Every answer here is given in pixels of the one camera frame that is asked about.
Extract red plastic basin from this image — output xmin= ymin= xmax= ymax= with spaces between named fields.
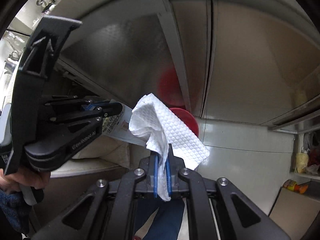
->
xmin=168 ymin=107 xmax=200 ymax=138

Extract person's blue jeans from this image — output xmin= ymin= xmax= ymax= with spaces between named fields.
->
xmin=133 ymin=197 xmax=186 ymax=240

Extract white trash bag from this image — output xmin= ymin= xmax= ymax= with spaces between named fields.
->
xmin=50 ymin=135 xmax=131 ymax=178

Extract person's left forearm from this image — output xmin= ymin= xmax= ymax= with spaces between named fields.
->
xmin=0 ymin=189 xmax=31 ymax=233

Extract orange snack packet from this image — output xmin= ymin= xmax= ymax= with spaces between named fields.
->
xmin=282 ymin=179 xmax=309 ymax=194

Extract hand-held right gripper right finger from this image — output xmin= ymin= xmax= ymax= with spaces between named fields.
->
xmin=165 ymin=142 xmax=292 ymax=240

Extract clear glass jar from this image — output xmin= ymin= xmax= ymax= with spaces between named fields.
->
xmin=4 ymin=29 xmax=31 ymax=48

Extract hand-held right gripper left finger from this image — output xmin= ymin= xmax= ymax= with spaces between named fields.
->
xmin=31 ymin=154 xmax=159 ymax=240

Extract white paper towel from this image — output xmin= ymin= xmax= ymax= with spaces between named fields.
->
xmin=128 ymin=93 xmax=210 ymax=202

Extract person's left hand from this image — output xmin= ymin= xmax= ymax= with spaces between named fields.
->
xmin=0 ymin=166 xmax=51 ymax=193

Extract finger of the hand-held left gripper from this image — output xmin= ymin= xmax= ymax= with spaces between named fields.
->
xmin=49 ymin=107 xmax=124 ymax=133
xmin=44 ymin=96 xmax=123 ymax=113

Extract metal sink cabinet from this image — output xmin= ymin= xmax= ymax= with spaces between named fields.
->
xmin=52 ymin=0 xmax=320 ymax=133

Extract small metal cup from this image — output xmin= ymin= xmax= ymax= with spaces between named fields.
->
xmin=3 ymin=50 xmax=21 ymax=73

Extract white shampoo sachet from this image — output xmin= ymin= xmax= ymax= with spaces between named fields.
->
xmin=101 ymin=100 xmax=151 ymax=147

